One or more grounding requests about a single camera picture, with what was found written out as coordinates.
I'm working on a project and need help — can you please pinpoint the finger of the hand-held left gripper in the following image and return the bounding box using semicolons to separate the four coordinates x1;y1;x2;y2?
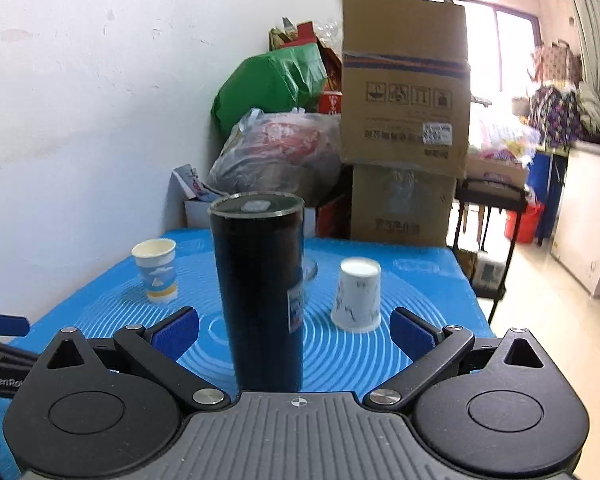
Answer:
0;311;31;338

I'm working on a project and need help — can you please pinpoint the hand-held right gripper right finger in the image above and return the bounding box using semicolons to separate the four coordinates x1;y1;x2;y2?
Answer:
364;307;547;412

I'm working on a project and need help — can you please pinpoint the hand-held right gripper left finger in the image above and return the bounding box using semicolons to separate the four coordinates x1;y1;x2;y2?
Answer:
45;306;231;413

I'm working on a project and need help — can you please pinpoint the tall black cup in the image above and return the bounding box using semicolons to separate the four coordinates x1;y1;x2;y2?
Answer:
208;192;307;394

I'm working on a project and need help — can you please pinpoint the white paper cup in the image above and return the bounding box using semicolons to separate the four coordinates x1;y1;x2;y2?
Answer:
330;257;383;334

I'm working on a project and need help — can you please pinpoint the blue and yellow paper cup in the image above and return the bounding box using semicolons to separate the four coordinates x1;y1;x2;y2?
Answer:
131;238;180;304

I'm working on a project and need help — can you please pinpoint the blue ringed table mat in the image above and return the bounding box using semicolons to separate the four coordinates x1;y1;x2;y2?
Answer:
0;228;497;480

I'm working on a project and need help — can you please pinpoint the clear drinking glass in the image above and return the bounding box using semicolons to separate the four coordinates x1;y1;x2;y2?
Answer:
300;206;319;284

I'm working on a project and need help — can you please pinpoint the small cardboard box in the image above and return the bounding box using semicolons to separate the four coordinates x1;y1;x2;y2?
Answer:
350;164;459;248

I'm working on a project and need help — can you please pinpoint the white printed carton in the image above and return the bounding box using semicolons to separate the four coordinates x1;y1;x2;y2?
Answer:
172;164;222;231

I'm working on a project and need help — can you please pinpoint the red carton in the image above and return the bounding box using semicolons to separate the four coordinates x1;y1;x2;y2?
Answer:
315;195;354;240

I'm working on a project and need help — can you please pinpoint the red bucket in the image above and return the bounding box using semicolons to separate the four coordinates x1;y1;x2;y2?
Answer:
504;202;546;245

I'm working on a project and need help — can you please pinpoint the black cart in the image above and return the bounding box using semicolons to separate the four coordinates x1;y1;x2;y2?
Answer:
452;178;529;326

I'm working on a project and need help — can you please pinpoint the flat cardboard box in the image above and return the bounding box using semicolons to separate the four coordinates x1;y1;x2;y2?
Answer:
467;155;531;189

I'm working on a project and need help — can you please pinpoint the clear plastic bag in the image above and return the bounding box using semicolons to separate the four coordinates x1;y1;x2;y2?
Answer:
208;107;344;209

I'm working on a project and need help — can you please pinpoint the white cabinet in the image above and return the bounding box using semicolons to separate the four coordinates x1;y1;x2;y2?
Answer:
549;140;600;297

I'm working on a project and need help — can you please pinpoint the small red box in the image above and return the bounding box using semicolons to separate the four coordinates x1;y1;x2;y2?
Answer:
317;91;343;116

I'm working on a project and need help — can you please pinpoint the green plastic bag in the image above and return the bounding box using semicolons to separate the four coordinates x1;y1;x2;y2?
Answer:
211;42;330;139

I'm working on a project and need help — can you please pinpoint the large taped cardboard box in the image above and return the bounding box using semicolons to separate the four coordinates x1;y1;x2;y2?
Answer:
339;0;472;180

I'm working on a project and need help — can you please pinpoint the red gift box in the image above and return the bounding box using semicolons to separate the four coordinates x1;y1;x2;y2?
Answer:
269;21;331;52

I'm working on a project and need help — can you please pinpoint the pale green curtain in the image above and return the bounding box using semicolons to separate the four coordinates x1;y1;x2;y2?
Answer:
562;0;600;137

